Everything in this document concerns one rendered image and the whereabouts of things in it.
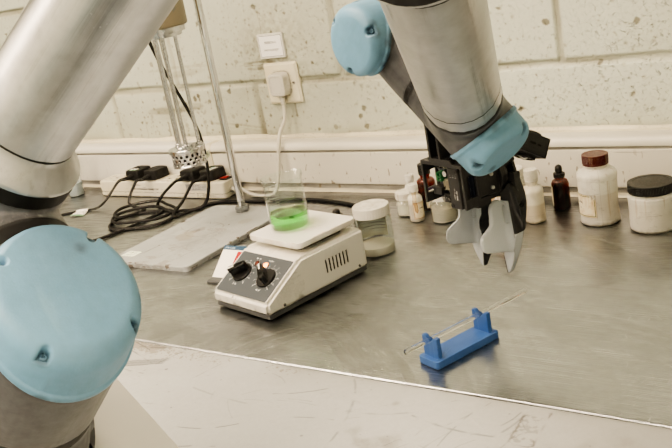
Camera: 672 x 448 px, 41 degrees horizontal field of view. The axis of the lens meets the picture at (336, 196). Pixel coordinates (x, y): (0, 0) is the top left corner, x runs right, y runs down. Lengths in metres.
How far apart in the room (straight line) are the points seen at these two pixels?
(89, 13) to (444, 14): 0.24
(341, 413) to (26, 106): 0.50
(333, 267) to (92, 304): 0.68
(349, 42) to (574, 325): 0.45
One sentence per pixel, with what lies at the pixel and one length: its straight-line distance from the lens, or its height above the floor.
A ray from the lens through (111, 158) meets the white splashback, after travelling 2.21.
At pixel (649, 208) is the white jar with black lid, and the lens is 1.35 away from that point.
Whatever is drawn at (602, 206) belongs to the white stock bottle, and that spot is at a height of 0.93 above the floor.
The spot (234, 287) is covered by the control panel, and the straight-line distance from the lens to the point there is 1.30.
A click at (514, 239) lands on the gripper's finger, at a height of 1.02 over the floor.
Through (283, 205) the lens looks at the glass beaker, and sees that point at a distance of 1.30.
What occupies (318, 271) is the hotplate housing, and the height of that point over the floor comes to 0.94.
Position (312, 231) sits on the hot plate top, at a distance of 1.30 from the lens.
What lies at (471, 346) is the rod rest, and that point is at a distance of 1.07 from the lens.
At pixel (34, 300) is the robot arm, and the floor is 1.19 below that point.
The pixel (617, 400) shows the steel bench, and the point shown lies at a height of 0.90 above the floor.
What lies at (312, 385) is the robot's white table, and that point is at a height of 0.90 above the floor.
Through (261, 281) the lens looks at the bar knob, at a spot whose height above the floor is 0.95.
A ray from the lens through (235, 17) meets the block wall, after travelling 1.89.
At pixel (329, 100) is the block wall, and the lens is 1.79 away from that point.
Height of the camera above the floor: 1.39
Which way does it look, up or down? 16 degrees down
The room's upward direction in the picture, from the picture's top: 11 degrees counter-clockwise
